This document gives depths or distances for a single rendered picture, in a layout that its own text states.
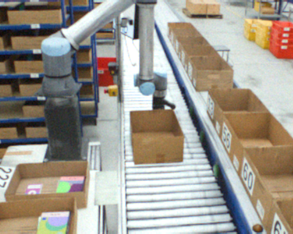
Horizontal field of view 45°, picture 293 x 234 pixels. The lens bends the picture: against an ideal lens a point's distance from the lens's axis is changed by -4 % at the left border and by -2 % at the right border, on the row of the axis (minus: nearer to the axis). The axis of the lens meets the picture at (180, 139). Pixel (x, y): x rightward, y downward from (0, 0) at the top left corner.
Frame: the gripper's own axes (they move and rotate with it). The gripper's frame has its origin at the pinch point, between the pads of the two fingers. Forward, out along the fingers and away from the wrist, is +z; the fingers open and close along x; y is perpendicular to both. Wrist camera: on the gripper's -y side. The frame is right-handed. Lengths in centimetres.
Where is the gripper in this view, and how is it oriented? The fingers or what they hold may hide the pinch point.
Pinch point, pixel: (162, 122)
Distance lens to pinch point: 249.6
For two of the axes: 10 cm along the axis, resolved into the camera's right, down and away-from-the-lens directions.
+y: -9.9, 0.3, -1.5
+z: -0.4, 8.8, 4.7
